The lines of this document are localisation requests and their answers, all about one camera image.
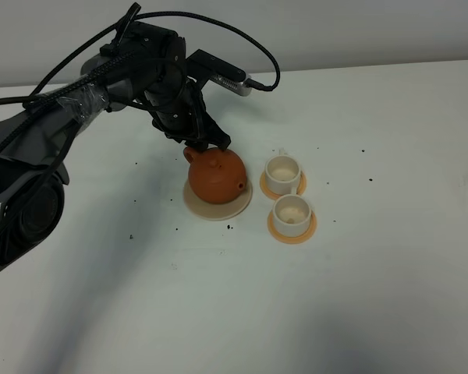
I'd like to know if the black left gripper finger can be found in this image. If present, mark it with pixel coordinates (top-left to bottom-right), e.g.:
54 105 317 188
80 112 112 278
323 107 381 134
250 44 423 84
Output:
203 124 231 150
179 136 209 152

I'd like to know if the near orange coaster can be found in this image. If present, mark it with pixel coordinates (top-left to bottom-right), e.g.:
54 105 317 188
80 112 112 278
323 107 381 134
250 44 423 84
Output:
267 213 317 245

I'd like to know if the orange coaster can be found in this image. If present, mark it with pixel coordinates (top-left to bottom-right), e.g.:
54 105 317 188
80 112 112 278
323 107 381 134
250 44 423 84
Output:
267 213 317 245
259 171 307 200

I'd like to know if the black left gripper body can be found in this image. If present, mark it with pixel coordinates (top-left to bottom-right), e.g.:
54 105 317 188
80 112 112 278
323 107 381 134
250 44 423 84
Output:
151 79 218 143

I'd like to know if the beige round teapot saucer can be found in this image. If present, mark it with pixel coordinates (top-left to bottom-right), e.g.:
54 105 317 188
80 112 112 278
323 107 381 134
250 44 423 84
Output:
183 180 253 221

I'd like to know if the black braided left camera cable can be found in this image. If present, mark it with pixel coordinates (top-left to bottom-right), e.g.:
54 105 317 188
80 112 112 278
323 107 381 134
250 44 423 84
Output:
0 2 282 157

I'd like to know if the far white teacup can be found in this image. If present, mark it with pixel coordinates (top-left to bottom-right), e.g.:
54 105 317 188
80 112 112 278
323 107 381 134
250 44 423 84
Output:
264 148 302 196

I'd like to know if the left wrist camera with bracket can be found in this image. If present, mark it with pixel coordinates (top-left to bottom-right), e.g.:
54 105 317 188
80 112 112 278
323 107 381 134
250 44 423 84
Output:
186 49 252 97

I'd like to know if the brown clay teapot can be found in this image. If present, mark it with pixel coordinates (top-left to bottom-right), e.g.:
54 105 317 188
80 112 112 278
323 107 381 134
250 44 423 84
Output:
183 146 247 204

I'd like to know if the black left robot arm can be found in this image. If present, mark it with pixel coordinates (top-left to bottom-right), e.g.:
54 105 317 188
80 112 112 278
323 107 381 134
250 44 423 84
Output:
0 22 230 272

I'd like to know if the far orange coaster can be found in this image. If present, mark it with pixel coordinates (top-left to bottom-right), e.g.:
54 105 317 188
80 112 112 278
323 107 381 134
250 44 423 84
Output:
259 171 307 200

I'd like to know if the white teacup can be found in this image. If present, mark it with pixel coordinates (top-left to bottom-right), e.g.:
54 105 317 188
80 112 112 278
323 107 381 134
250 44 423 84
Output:
264 148 302 196
272 188 312 238

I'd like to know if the near white teacup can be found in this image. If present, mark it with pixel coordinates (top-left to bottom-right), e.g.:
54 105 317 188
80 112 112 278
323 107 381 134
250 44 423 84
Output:
272 188 312 238

